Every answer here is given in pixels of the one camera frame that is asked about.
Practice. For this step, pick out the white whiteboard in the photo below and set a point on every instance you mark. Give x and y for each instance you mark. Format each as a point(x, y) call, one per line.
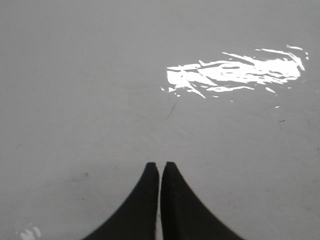
point(92, 90)

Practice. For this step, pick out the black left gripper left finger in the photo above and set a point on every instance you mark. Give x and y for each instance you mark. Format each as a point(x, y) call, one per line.
point(136, 218)

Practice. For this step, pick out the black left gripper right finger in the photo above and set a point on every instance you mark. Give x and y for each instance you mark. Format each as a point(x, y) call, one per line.
point(183, 215)

